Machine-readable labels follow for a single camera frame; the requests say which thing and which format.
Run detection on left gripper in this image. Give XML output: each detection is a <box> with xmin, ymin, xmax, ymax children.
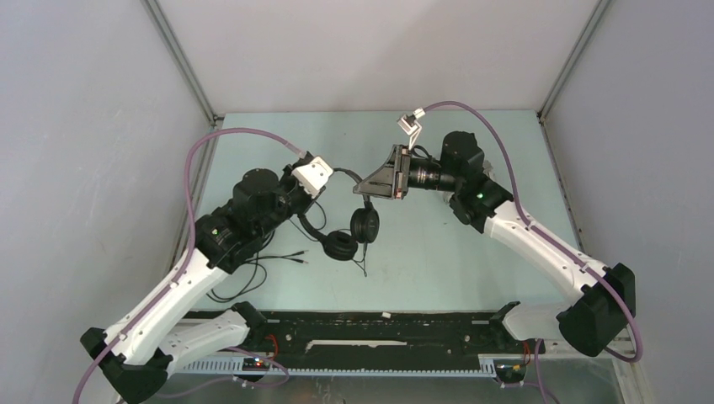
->
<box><xmin>254</xmin><ymin>161</ymin><xmax>325</xmax><ymax>239</ymax></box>

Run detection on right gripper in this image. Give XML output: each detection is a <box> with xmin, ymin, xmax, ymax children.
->
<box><xmin>354</xmin><ymin>146</ymin><xmax>461</xmax><ymax>200</ymax></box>

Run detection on black headphones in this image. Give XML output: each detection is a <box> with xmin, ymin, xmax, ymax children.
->
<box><xmin>296</xmin><ymin>196</ymin><xmax>381</xmax><ymax>262</ymax></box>

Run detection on white headphones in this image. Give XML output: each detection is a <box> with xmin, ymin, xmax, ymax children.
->
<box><xmin>482</xmin><ymin>160</ymin><xmax>497</xmax><ymax>182</ymax></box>

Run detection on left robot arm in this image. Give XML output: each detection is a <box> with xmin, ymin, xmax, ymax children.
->
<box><xmin>81</xmin><ymin>157</ymin><xmax>333</xmax><ymax>403</ymax></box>

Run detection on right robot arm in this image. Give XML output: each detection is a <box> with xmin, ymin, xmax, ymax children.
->
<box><xmin>353</xmin><ymin>131</ymin><xmax>637</xmax><ymax>357</ymax></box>

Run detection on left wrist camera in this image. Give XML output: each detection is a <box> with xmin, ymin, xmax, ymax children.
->
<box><xmin>291</xmin><ymin>156</ymin><xmax>334</xmax><ymax>199</ymax></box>

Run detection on black cable with two plugs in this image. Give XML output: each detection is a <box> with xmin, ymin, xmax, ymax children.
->
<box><xmin>206</xmin><ymin>251</ymin><xmax>309</xmax><ymax>304</ymax></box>

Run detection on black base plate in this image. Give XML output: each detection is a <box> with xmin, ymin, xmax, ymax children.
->
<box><xmin>213</xmin><ymin>300</ymin><xmax>545</xmax><ymax>372</ymax></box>

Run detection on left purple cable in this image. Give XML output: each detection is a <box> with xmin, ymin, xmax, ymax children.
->
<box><xmin>71</xmin><ymin>128</ymin><xmax>308</xmax><ymax>404</ymax></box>

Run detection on white cable duct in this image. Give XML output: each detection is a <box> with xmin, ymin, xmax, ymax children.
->
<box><xmin>176</xmin><ymin>356</ymin><xmax>496</xmax><ymax>378</ymax></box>

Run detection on aluminium frame rail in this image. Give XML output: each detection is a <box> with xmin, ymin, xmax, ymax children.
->
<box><xmin>139</xmin><ymin>0</ymin><xmax>224</xmax><ymax>252</ymax></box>

